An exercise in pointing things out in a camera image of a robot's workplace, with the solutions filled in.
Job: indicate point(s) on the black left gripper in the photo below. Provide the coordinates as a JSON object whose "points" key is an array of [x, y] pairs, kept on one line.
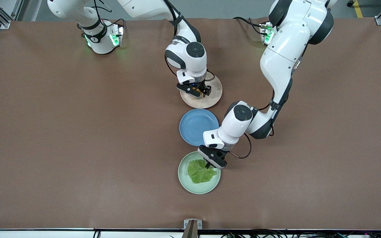
{"points": [[224, 153]]}

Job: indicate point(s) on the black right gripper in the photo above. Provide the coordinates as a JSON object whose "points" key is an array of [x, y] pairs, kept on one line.
{"points": [[202, 86]]}

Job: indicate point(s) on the green lettuce leaf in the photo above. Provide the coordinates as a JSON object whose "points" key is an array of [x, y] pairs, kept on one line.
{"points": [[198, 173]]}

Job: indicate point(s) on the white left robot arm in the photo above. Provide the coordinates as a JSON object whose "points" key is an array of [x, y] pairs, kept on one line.
{"points": [[283, 59]]}

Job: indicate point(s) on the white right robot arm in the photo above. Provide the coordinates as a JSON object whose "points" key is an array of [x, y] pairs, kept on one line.
{"points": [[190, 56]]}

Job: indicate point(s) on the beige round plate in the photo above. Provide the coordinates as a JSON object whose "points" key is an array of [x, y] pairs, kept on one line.
{"points": [[215, 96]]}

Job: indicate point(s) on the pale green round plate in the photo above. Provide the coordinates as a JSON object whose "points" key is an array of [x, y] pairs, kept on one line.
{"points": [[197, 187]]}

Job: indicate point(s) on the blue round plate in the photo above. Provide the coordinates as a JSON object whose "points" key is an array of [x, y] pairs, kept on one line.
{"points": [[195, 127]]}

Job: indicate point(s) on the brown table cover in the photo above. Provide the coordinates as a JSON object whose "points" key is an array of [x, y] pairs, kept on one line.
{"points": [[78, 148]]}

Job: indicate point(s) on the black caster wheel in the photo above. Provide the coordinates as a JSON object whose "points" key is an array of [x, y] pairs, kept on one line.
{"points": [[350, 3]]}

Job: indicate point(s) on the grey metal camera bracket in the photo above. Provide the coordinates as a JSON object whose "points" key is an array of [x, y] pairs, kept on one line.
{"points": [[192, 226]]}

